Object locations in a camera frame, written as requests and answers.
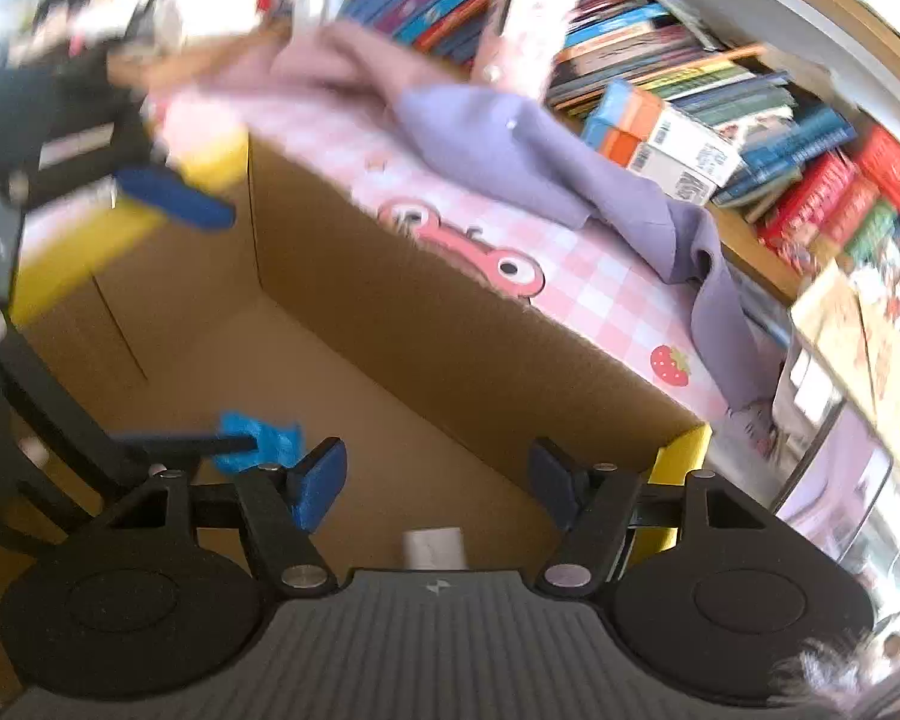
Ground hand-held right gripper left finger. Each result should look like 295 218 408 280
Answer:
112 437 348 595

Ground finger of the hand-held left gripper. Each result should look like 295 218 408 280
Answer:
0 163 238 230
0 302 261 542

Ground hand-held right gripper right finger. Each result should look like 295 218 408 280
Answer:
529 436 775 597

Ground blue wrapper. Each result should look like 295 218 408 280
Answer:
217 411 304 476

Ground small white packet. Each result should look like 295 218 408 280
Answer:
403 529 469 572

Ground yellow cardboard box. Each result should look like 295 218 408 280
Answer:
7 127 715 595

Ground wooden tissue box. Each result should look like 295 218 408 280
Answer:
107 28 295 92

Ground white tissue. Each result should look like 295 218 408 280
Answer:
148 0 265 40

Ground pink cloth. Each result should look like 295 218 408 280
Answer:
152 21 475 137

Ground brown paper envelopes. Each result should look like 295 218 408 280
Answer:
789 259 882 425

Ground purple cloth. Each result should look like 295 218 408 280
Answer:
392 81 779 415

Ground orange and blue carton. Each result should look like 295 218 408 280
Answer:
581 79 745 182
596 127 722 205

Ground pile of books and papers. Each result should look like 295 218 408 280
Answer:
772 240 900 578

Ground pink cylinder canister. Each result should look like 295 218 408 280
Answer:
471 0 587 103

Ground row of red dictionaries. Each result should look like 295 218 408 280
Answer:
756 124 900 280

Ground row of leaning books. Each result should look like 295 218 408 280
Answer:
337 0 865 211

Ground white bookshelf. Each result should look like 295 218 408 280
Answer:
562 0 900 166

